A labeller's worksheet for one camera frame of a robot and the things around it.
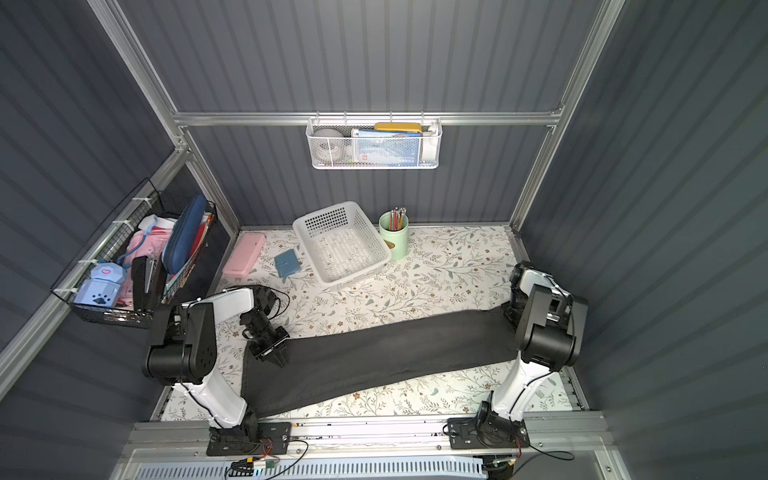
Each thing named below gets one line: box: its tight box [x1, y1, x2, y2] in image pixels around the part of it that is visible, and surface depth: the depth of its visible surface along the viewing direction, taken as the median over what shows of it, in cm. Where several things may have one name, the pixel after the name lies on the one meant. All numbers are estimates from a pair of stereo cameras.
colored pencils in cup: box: [390, 206, 407, 231], surface depth 104 cm
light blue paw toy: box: [74, 262, 127, 308], surface depth 62 cm
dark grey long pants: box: [240, 308, 520, 418], surface depth 87 cm
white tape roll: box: [312, 128, 345, 163], surface depth 90 cm
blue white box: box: [351, 128, 423, 167], surface depth 88 cm
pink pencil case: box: [222, 232, 266, 278], surface depth 114 cm
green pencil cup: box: [379, 210, 409, 261], surface depth 104 cm
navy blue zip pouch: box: [161, 194, 207, 275], surface depth 67 cm
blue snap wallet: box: [274, 249, 300, 278], surface depth 110 cm
